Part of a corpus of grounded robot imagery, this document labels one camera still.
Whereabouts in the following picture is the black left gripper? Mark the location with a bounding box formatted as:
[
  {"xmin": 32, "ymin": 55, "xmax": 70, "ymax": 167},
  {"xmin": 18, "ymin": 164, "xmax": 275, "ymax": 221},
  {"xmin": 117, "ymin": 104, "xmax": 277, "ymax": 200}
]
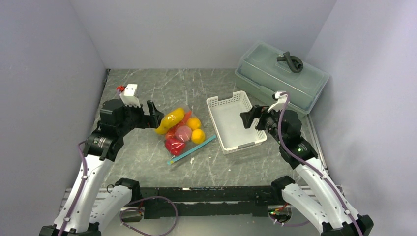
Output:
[{"xmin": 117, "ymin": 99, "xmax": 164, "ymax": 136}]

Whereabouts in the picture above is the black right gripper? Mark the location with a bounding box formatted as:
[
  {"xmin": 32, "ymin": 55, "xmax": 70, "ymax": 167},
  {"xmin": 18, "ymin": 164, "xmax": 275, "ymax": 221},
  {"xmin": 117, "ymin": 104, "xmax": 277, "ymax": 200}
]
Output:
[{"xmin": 240, "ymin": 103, "xmax": 285, "ymax": 145}]

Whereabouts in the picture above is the white perforated plastic basket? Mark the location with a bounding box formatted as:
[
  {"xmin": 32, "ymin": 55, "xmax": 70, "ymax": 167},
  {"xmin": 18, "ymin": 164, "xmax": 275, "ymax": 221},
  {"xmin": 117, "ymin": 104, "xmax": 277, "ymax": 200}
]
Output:
[{"xmin": 206, "ymin": 90, "xmax": 267, "ymax": 154}]

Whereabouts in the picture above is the clear zip top bag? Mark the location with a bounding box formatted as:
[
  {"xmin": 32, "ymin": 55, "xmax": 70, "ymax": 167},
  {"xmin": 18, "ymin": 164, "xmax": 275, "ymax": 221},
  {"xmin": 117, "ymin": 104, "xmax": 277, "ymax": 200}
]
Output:
[{"xmin": 155, "ymin": 105, "xmax": 217, "ymax": 166}]

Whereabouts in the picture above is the pink toy peach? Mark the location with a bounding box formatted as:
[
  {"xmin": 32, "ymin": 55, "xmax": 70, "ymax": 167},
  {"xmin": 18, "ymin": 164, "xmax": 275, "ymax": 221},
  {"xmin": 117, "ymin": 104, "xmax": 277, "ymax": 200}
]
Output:
[{"xmin": 175, "ymin": 125, "xmax": 192, "ymax": 142}]

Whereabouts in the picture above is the red toy strawberry with leaves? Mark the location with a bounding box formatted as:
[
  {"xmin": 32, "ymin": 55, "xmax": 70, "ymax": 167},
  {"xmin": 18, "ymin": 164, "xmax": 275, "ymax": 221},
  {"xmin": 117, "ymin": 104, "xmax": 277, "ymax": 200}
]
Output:
[{"xmin": 165, "ymin": 138, "xmax": 185, "ymax": 156}]

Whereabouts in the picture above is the yellow toy lemon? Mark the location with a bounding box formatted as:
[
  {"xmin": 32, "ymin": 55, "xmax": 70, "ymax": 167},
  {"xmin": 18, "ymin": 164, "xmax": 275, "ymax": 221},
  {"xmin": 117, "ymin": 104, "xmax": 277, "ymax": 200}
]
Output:
[{"xmin": 155, "ymin": 108, "xmax": 185, "ymax": 135}]

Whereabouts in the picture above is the yellow toy fruit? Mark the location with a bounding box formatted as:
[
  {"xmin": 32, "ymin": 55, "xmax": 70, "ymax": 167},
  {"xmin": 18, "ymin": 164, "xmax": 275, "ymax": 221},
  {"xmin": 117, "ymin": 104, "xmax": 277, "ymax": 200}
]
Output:
[{"xmin": 186, "ymin": 117, "xmax": 202, "ymax": 130}]

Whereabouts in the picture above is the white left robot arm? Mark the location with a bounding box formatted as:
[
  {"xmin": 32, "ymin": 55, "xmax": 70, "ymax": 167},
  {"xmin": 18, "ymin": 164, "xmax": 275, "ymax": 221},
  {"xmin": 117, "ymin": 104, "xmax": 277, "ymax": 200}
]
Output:
[{"xmin": 40, "ymin": 99, "xmax": 255, "ymax": 236}]

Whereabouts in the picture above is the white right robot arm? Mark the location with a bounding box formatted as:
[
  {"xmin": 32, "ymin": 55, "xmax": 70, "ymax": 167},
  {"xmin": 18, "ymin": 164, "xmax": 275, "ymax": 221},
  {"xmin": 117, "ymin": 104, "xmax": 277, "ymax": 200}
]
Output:
[{"xmin": 250, "ymin": 105, "xmax": 374, "ymax": 236}]

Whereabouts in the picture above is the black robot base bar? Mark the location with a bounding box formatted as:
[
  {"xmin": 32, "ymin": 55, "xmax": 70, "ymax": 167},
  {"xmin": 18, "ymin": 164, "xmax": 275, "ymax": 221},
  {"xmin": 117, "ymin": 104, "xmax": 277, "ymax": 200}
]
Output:
[{"xmin": 112, "ymin": 178, "xmax": 288, "ymax": 219}]

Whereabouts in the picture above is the green storage box clear lid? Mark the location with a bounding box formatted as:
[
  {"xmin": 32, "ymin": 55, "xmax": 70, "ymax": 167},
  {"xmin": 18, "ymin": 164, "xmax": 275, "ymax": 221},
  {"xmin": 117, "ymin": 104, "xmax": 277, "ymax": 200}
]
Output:
[{"xmin": 235, "ymin": 42, "xmax": 330, "ymax": 116}]

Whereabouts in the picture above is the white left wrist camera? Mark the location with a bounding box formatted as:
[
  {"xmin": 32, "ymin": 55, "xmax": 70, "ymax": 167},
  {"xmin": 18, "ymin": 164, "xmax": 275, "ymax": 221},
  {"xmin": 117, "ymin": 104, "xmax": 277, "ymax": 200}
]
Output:
[{"xmin": 117, "ymin": 84, "xmax": 141, "ymax": 108}]

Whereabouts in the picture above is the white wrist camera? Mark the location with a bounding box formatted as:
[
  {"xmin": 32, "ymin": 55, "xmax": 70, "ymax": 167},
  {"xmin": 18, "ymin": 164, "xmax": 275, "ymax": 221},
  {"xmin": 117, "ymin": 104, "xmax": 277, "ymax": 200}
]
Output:
[
  {"xmin": 267, "ymin": 91, "xmax": 290, "ymax": 113},
  {"xmin": 117, "ymin": 84, "xmax": 141, "ymax": 108}
]

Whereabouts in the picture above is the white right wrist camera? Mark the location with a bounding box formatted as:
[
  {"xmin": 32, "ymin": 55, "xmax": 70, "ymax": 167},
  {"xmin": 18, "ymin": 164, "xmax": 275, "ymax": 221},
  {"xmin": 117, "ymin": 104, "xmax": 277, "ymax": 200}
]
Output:
[{"xmin": 267, "ymin": 91, "xmax": 290, "ymax": 113}]

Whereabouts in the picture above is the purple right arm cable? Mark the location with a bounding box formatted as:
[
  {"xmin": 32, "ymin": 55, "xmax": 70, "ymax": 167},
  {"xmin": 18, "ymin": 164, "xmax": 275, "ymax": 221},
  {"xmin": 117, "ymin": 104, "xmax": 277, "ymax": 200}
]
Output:
[{"xmin": 269, "ymin": 92, "xmax": 364, "ymax": 236}]

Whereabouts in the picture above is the dark coiled hose piece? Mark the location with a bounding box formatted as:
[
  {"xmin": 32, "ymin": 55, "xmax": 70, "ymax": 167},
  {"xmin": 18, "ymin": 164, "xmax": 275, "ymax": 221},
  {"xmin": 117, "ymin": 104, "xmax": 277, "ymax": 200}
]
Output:
[{"xmin": 276, "ymin": 51, "xmax": 304, "ymax": 74}]

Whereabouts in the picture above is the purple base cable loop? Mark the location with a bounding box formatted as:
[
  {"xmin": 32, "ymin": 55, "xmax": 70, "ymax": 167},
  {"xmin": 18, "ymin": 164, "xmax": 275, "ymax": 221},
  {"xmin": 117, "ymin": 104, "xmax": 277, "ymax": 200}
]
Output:
[{"xmin": 119, "ymin": 195, "xmax": 179, "ymax": 236}]

